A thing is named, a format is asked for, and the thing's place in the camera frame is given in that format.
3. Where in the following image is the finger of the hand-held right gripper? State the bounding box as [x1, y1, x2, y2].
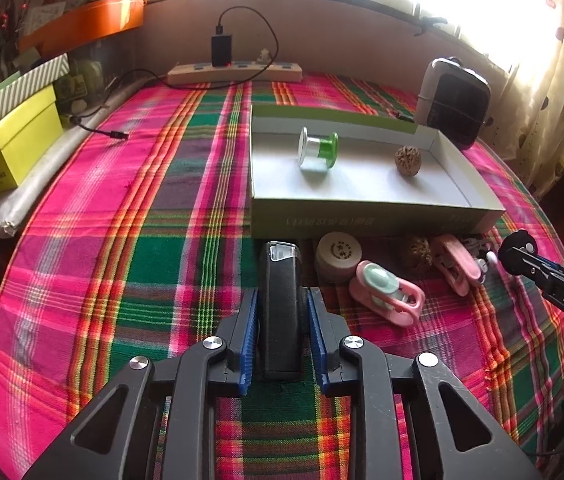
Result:
[499, 230, 564, 333]

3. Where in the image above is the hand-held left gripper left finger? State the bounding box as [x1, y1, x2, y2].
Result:
[22, 287, 263, 480]

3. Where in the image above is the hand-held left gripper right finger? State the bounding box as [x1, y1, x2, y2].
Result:
[307, 287, 545, 480]

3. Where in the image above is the black lighter with clear cap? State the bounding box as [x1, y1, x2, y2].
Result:
[257, 241, 310, 381]

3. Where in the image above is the pink correction tape dispenser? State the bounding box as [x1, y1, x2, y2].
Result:
[349, 260, 423, 330]

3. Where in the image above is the white round jar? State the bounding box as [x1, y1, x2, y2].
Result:
[314, 231, 364, 283]

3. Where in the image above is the pink plastic clip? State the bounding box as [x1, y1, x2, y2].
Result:
[432, 234, 485, 296]

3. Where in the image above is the green cardboard box tray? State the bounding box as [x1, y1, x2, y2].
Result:
[249, 104, 507, 238]

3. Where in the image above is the brown walnut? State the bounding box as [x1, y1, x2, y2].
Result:
[408, 235, 433, 271]
[394, 145, 423, 178]

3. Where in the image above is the pink green plaid cloth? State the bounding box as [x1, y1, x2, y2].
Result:
[0, 72, 564, 480]

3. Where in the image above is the cream dotted curtain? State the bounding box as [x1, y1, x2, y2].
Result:
[482, 0, 564, 201]

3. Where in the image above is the green and white spool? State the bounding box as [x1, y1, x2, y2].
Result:
[297, 126, 339, 173]

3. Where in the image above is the white and black heater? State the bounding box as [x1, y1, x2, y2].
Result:
[414, 56, 491, 151]

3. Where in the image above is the white wrapped board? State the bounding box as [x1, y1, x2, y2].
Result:
[0, 80, 138, 238]

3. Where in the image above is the beige power strip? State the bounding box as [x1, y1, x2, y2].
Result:
[167, 61, 303, 86]

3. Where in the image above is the black window latch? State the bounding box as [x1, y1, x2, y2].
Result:
[413, 16, 450, 37]

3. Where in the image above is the black charger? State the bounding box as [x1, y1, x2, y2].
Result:
[211, 34, 233, 67]

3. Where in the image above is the yellow cardboard box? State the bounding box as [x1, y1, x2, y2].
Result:
[0, 85, 65, 204]

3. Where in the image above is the green printed package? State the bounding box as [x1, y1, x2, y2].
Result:
[57, 55, 108, 106]

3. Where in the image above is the striped cardboard box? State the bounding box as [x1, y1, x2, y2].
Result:
[0, 54, 70, 143]

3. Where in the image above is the orange shelf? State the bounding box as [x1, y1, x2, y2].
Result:
[17, 0, 145, 56]

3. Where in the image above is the black usb cable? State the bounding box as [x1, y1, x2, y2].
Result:
[69, 69, 163, 140]

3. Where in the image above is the black charger cable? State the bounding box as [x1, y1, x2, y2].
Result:
[162, 6, 280, 92]

